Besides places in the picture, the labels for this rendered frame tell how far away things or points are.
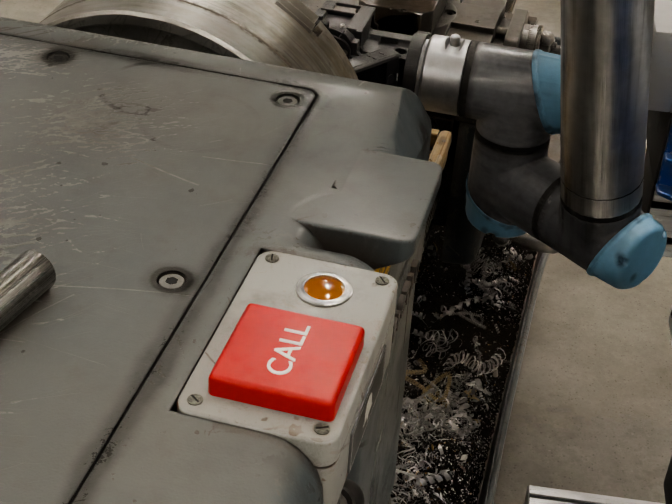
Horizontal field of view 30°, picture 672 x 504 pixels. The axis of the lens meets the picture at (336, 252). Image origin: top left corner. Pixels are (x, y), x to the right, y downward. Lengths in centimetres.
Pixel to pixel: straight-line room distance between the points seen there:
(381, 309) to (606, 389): 197
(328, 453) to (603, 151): 60
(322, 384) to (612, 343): 215
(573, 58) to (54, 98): 45
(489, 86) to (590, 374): 147
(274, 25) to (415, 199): 32
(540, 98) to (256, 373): 68
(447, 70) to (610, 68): 21
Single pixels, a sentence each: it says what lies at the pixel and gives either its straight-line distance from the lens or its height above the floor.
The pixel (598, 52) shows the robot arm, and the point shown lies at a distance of 105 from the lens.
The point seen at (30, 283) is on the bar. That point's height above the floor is 127.
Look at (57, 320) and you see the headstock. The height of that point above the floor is 125.
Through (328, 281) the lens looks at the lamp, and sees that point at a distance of 64.
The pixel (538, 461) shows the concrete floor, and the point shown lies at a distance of 240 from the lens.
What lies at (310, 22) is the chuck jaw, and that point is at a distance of 106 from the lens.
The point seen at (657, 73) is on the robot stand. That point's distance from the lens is 134.
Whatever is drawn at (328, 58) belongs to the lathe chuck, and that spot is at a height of 118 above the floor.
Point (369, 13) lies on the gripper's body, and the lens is 128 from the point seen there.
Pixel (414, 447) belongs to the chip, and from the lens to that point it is 154.
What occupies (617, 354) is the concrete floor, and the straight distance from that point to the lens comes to 268.
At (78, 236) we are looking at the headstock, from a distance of 69.
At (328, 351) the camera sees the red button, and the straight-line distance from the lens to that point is 59.
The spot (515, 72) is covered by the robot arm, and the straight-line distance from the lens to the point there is 121.
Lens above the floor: 164
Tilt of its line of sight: 35 degrees down
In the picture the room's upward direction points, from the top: 4 degrees clockwise
